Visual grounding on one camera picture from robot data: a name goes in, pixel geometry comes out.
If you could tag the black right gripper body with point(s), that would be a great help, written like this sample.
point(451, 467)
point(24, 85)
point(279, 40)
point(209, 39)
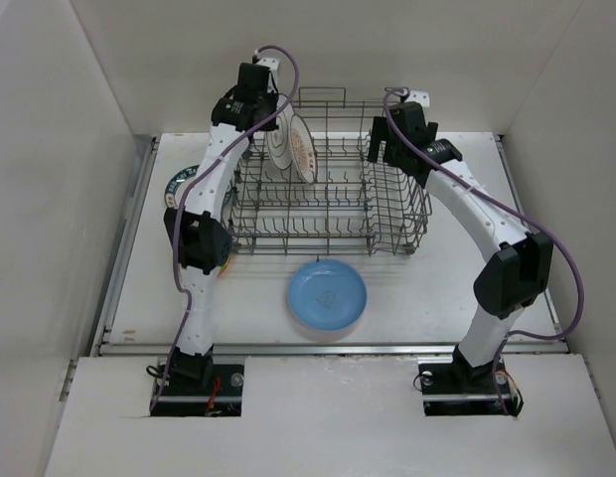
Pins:
point(394, 153)

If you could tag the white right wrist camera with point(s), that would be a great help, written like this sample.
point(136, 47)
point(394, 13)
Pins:
point(418, 96)

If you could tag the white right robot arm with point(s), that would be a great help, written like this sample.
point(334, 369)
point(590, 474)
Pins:
point(517, 262)

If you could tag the front aluminium rail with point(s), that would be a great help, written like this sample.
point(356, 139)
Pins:
point(296, 350)

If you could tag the grey wire dish rack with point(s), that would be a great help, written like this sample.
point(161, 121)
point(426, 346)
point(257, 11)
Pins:
point(355, 206)

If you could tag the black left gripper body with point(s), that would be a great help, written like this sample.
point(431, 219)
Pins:
point(268, 103)

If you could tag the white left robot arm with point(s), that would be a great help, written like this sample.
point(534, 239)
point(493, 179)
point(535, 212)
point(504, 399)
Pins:
point(201, 244)

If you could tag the white plate with green rim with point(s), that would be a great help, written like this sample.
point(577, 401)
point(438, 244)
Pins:
point(176, 185)

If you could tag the white blue-rimmed plate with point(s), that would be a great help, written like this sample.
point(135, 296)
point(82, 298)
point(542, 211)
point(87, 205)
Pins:
point(277, 141)

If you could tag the patterned white plate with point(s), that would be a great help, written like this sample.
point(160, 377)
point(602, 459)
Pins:
point(303, 150)

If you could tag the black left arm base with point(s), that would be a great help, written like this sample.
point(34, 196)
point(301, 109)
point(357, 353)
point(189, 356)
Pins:
point(218, 396)

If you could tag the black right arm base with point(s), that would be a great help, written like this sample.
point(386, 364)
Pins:
point(445, 394)

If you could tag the blue plate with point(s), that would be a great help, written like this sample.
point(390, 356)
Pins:
point(327, 295)

